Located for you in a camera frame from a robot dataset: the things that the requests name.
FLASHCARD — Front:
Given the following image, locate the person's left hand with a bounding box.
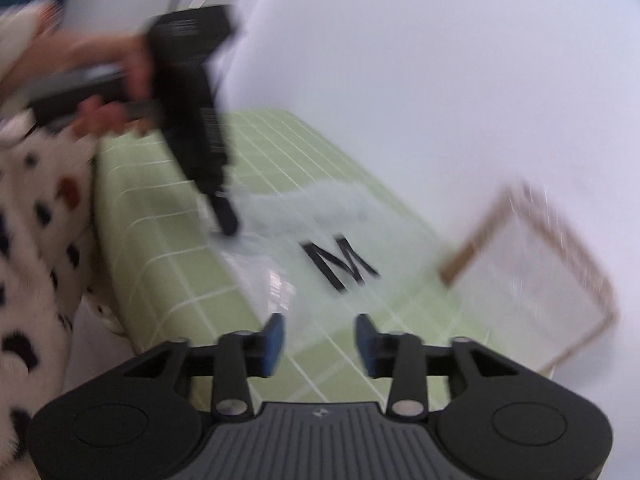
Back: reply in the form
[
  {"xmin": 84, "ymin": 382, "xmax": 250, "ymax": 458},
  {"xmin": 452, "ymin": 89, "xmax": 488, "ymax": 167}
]
[{"xmin": 72, "ymin": 35, "xmax": 156, "ymax": 137}]

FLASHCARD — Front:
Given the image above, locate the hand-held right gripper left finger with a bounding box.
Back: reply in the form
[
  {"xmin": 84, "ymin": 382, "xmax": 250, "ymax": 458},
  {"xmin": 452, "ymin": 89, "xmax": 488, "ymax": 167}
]
[{"xmin": 122, "ymin": 312, "xmax": 286, "ymax": 420}]

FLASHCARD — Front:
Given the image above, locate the cardboard box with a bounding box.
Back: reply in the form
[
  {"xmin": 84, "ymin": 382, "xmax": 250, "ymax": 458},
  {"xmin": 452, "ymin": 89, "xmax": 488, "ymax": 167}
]
[{"xmin": 439, "ymin": 180, "xmax": 621, "ymax": 368}]

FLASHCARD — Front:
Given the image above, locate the translucent plastic shopping bag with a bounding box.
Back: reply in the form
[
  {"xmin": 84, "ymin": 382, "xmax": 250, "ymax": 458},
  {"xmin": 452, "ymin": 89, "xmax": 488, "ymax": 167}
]
[{"xmin": 210, "ymin": 180, "xmax": 401, "ymax": 342}]

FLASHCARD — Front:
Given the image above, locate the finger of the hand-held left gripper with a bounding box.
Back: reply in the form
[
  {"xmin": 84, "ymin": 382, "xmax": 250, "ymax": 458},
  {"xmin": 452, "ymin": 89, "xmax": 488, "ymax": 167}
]
[{"xmin": 206, "ymin": 189, "xmax": 242, "ymax": 237}]

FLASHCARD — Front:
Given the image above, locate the spotted fleece garment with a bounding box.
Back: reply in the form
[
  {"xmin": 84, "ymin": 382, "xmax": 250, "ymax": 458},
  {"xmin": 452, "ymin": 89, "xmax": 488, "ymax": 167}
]
[{"xmin": 0, "ymin": 110, "xmax": 101, "ymax": 480}]

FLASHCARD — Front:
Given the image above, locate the person's left forearm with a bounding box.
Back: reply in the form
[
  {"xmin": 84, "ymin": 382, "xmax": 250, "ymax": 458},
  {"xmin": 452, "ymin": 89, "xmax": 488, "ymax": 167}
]
[{"xmin": 0, "ymin": 2, "xmax": 126, "ymax": 96}]

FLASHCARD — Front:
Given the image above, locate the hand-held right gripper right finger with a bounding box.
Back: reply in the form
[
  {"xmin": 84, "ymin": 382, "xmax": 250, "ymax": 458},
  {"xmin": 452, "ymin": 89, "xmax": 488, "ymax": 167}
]
[{"xmin": 354, "ymin": 314, "xmax": 521, "ymax": 418}]

